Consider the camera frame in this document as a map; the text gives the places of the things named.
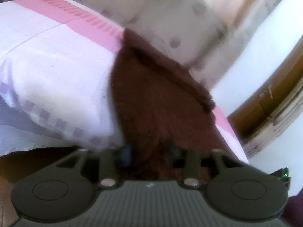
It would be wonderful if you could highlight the dark cloth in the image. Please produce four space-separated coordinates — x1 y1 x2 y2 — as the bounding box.
286 191 303 227

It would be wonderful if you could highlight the maroon knitted garment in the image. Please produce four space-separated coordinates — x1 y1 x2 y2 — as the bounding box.
108 28 228 182

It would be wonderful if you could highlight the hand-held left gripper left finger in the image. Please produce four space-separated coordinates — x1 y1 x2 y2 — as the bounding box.
55 145 133 190

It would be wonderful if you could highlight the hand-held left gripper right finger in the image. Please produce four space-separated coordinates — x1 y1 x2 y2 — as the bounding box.
169 144 243 190

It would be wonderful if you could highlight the pale grey mattress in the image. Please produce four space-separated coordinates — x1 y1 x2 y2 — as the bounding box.
0 97 78 158

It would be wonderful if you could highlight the beige leaf print curtain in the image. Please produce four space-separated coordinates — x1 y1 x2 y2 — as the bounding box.
0 0 293 93

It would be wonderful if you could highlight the brown wooden door frame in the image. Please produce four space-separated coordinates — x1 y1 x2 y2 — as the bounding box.
227 45 303 158

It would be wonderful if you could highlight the pink and white bed sheet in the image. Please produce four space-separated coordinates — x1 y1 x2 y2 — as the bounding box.
0 0 249 164

